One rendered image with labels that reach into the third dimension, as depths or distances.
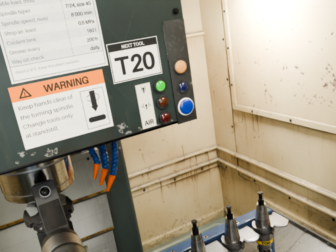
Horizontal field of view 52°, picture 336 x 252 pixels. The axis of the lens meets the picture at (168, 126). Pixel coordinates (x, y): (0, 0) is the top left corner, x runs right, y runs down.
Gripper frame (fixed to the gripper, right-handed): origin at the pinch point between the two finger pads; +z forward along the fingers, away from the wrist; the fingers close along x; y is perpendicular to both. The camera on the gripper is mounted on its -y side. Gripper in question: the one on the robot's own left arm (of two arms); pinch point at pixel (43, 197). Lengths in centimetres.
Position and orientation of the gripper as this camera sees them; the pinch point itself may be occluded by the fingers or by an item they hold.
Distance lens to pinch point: 88.9
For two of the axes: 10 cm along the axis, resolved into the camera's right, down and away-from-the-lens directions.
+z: -4.5, -2.1, 8.6
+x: 8.8, -2.6, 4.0
